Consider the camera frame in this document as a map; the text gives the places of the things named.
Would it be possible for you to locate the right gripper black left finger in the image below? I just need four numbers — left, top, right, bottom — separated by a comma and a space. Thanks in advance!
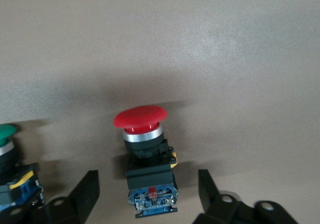
0, 170, 100, 224

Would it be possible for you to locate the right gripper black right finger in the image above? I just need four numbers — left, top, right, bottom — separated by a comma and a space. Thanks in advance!
192, 169, 298, 224

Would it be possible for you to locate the red mushroom push button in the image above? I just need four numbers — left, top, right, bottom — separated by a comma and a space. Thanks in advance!
113, 106, 180, 219

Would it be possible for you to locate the green mushroom push button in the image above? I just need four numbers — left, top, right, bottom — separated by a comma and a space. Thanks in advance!
0, 124, 46, 210

